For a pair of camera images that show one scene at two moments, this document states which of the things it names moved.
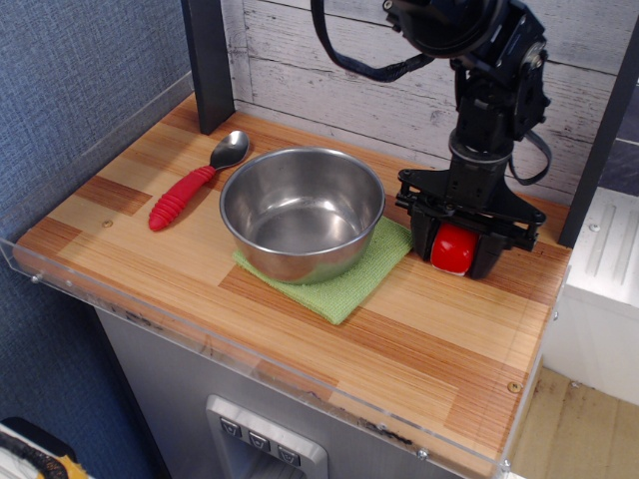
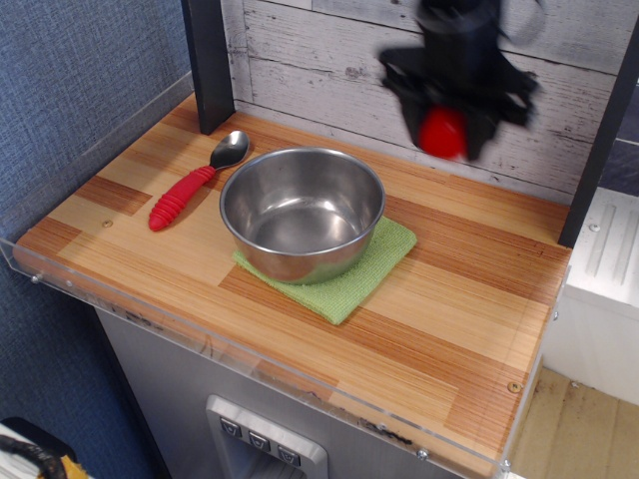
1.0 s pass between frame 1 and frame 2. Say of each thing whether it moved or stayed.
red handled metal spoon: stayed
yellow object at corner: stayed
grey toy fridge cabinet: stayed
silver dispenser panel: stayed
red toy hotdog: moved
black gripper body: moved
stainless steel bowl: stayed
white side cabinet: stayed
